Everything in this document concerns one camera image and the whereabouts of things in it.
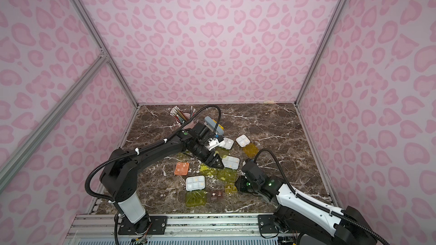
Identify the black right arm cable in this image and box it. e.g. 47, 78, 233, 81
253, 149, 391, 245

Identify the small yellow pillbox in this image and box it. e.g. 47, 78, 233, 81
224, 183, 238, 194

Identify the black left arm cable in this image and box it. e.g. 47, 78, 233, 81
84, 105, 222, 202

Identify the small dark red pillbox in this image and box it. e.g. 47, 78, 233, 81
210, 191, 224, 201

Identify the orange square pillbox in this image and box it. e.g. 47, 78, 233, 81
174, 162, 190, 176

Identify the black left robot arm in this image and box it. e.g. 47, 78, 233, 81
99, 129, 224, 225

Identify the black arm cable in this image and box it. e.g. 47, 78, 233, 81
84, 105, 222, 202
253, 149, 391, 245

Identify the white pillbox green lid front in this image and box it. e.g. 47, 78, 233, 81
185, 175, 207, 208

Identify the coloured pencils bundle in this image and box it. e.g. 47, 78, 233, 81
170, 106, 195, 124

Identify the aluminium front rail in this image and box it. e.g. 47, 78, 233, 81
64, 213, 279, 245

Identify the blue grey stapler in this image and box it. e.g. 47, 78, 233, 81
204, 116, 224, 136

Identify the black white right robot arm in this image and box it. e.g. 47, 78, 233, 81
235, 161, 385, 245

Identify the white pillbox green lid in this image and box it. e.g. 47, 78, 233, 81
199, 164, 218, 178
185, 175, 207, 208
217, 155, 240, 183
215, 137, 234, 158

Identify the white pillbox yellow lid far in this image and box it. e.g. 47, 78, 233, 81
236, 135, 259, 159

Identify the white pillbox green lid back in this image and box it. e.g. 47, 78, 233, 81
215, 137, 234, 158

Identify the pink pencil cup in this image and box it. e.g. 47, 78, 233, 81
183, 113, 196, 129

